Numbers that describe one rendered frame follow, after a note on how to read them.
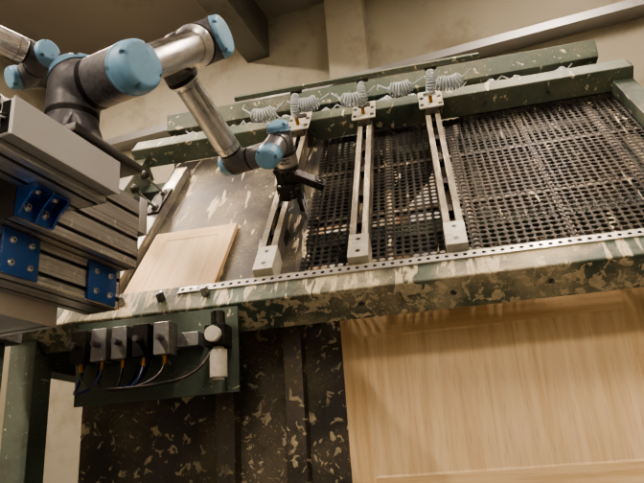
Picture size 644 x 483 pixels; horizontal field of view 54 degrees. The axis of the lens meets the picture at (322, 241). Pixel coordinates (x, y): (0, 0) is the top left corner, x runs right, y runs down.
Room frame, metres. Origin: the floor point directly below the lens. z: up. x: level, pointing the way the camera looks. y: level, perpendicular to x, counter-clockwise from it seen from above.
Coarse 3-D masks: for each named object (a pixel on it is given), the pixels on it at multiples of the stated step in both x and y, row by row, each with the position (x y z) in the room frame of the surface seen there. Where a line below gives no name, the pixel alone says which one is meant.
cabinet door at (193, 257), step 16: (224, 224) 2.11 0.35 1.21; (160, 240) 2.13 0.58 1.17; (176, 240) 2.11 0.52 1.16; (192, 240) 2.09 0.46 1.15; (208, 240) 2.07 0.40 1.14; (224, 240) 2.04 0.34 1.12; (160, 256) 2.06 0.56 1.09; (176, 256) 2.04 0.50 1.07; (192, 256) 2.02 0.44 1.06; (208, 256) 2.00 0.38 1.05; (224, 256) 1.98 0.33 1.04; (144, 272) 2.00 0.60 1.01; (160, 272) 1.99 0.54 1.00; (176, 272) 1.97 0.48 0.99; (192, 272) 1.95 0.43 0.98; (208, 272) 1.93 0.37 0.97; (128, 288) 1.95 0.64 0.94; (144, 288) 1.94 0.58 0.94; (160, 288) 1.92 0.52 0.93
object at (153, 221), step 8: (184, 168) 2.48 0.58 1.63; (184, 176) 2.46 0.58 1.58; (168, 184) 2.40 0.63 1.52; (176, 184) 2.38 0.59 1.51; (176, 192) 2.39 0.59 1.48; (168, 200) 2.31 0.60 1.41; (168, 208) 2.31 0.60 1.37; (152, 216) 2.23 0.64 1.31; (160, 216) 2.24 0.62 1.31; (152, 224) 2.18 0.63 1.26; (160, 224) 2.24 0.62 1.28; (152, 232) 2.18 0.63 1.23; (144, 240) 2.12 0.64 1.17; (144, 248) 2.12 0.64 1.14; (120, 272) 1.99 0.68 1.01; (128, 272) 2.02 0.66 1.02; (120, 280) 1.97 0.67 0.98; (128, 280) 2.02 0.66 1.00; (120, 288) 1.97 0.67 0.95
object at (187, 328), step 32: (128, 320) 1.80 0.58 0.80; (160, 320) 1.79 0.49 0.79; (192, 320) 1.77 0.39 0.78; (224, 320) 1.71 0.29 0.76; (96, 352) 1.71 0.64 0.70; (128, 352) 1.71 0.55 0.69; (160, 352) 1.68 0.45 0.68; (192, 352) 1.77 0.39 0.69; (224, 352) 1.70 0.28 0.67; (96, 384) 1.82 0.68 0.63; (128, 384) 1.71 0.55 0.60; (160, 384) 1.67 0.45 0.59; (192, 384) 1.77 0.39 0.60; (224, 384) 1.75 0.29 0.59
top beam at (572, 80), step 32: (608, 64) 2.23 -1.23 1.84; (416, 96) 2.39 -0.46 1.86; (448, 96) 2.32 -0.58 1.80; (480, 96) 2.31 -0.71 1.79; (512, 96) 2.30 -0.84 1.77; (544, 96) 2.30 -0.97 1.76; (576, 96) 2.29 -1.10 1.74; (256, 128) 2.48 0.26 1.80; (320, 128) 2.46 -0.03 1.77; (352, 128) 2.45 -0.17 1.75; (384, 128) 2.45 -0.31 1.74; (160, 160) 2.62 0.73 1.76; (192, 160) 2.61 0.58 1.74
